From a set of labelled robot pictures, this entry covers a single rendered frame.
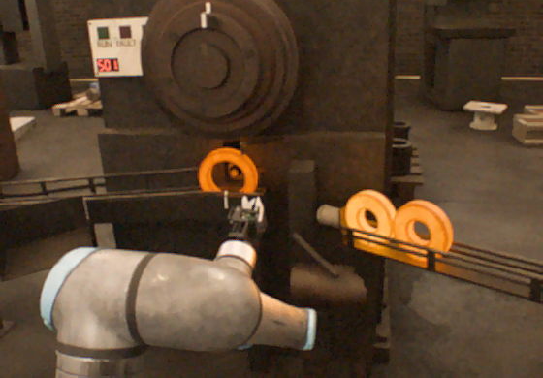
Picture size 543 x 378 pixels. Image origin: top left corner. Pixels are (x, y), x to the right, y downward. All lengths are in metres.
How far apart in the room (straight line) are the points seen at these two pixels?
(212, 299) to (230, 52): 0.84
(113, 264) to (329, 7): 1.07
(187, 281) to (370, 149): 1.00
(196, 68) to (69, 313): 0.84
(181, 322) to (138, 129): 1.19
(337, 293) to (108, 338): 0.90
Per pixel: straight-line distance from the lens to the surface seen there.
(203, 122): 1.44
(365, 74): 1.51
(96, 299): 0.63
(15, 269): 1.56
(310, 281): 1.43
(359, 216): 1.36
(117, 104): 1.74
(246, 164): 1.48
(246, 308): 0.64
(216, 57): 1.31
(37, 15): 6.73
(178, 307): 0.59
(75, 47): 8.89
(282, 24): 1.35
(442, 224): 1.22
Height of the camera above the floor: 1.30
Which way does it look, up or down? 20 degrees down
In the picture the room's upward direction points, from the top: 3 degrees counter-clockwise
